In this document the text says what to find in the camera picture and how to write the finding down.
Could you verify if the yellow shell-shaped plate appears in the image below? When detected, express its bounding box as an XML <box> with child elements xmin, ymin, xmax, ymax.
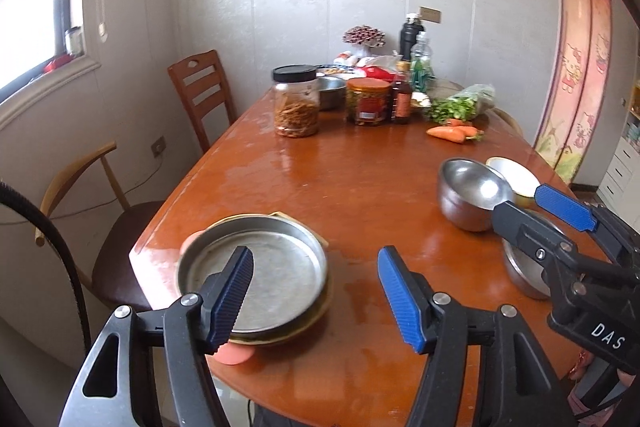
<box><xmin>200</xmin><ymin>210</ymin><xmax>335</xmax><ymax>348</ymax></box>

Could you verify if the dark sauce bottle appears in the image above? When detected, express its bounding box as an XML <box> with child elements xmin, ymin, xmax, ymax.
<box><xmin>390</xmin><ymin>61</ymin><xmax>414</xmax><ymax>124</ymax></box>

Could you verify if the decorative bouquet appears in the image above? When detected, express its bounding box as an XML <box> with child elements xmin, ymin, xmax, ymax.
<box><xmin>342</xmin><ymin>25</ymin><xmax>387</xmax><ymax>48</ymax></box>

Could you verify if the yellow and white bowl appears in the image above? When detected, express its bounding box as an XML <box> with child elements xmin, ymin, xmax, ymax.
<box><xmin>485</xmin><ymin>156</ymin><xmax>542</xmax><ymax>211</ymax></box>

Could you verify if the window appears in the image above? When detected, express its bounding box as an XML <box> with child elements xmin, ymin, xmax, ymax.
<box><xmin>0</xmin><ymin>0</ymin><xmax>96</xmax><ymax>102</ymax></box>

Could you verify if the red object on sill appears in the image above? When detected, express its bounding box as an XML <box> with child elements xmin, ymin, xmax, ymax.
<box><xmin>42</xmin><ymin>54</ymin><xmax>73</xmax><ymax>74</ymax></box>

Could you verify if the carrot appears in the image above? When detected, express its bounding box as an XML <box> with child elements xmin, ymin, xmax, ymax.
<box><xmin>445</xmin><ymin>118</ymin><xmax>485</xmax><ymax>142</ymax></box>
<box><xmin>426</xmin><ymin>126</ymin><xmax>467</xmax><ymax>144</ymax></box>

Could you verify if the round metal pan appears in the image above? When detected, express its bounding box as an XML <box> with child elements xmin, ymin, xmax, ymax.
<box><xmin>176</xmin><ymin>216</ymin><xmax>329</xmax><ymax>342</ymax></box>

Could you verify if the black thermos flask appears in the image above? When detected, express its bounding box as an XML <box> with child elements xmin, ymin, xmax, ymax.
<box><xmin>398</xmin><ymin>13</ymin><xmax>426</xmax><ymax>62</ymax></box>

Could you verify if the red label jar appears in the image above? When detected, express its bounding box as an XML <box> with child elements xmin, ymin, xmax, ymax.
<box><xmin>346</xmin><ymin>78</ymin><xmax>393</xmax><ymax>126</ymax></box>

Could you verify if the white drawer cabinet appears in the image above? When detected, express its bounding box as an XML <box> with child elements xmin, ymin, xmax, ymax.
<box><xmin>597</xmin><ymin>137</ymin><xmax>640</xmax><ymax>212</ymax></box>

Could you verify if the steel container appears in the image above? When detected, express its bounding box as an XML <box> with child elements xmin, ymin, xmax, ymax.
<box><xmin>316</xmin><ymin>76</ymin><xmax>349</xmax><ymax>111</ymax></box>

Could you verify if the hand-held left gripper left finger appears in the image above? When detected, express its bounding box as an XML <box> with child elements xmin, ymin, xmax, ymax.
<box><xmin>59</xmin><ymin>246</ymin><xmax>255</xmax><ymax>427</ymax></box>

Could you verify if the curved wooden armchair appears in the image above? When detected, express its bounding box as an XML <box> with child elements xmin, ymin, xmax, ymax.
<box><xmin>36</xmin><ymin>142</ymin><xmax>166</xmax><ymax>313</ymax></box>

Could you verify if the small steel bowl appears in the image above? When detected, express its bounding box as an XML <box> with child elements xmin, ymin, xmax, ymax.
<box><xmin>437</xmin><ymin>158</ymin><xmax>516</xmax><ymax>233</ymax></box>

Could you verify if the small glass jar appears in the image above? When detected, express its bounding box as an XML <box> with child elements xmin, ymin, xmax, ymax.
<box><xmin>64</xmin><ymin>27</ymin><xmax>83</xmax><ymax>56</ymax></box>

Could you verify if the red packet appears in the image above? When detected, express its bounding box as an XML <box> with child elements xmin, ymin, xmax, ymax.
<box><xmin>357</xmin><ymin>64</ymin><xmax>396</xmax><ymax>82</ymax></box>

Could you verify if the pink cartoon door curtain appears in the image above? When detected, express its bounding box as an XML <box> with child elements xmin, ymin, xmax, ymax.
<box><xmin>533</xmin><ymin>0</ymin><xmax>613</xmax><ymax>180</ymax></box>

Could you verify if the round-back wooden chair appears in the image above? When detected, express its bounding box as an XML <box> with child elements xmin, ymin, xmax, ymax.
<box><xmin>487</xmin><ymin>107</ymin><xmax>526</xmax><ymax>138</ymax></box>

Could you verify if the clear jar with black lid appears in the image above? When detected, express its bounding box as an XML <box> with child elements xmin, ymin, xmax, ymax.
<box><xmin>271</xmin><ymin>64</ymin><xmax>321</xmax><ymax>138</ymax></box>

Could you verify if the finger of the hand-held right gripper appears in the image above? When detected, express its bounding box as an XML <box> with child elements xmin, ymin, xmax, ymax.
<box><xmin>534</xmin><ymin>184</ymin><xmax>640</xmax><ymax>265</ymax></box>
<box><xmin>491</xmin><ymin>201</ymin><xmax>640</xmax><ymax>295</ymax></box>

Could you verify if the large steel basin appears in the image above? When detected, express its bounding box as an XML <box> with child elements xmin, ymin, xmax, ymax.
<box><xmin>501</xmin><ymin>227</ymin><xmax>568</xmax><ymax>301</ymax></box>

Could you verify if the clear plastic bottle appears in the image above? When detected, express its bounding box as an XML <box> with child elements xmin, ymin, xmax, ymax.
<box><xmin>410</xmin><ymin>32</ymin><xmax>435</xmax><ymax>92</ymax></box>

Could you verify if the clear bag of greens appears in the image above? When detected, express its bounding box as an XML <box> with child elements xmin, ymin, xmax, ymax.
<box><xmin>452</xmin><ymin>83</ymin><xmax>497</xmax><ymax>115</ymax></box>

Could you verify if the wooden slat-back chair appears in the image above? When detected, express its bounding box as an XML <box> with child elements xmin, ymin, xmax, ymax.
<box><xmin>167</xmin><ymin>50</ymin><xmax>238</xmax><ymax>154</ymax></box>

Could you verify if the black cable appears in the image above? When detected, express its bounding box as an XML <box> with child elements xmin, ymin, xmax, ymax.
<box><xmin>0</xmin><ymin>179</ymin><xmax>92</xmax><ymax>353</ymax></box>

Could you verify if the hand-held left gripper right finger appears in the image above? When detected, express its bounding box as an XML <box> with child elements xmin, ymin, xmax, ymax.
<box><xmin>377</xmin><ymin>246</ymin><xmax>576</xmax><ymax>427</ymax></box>

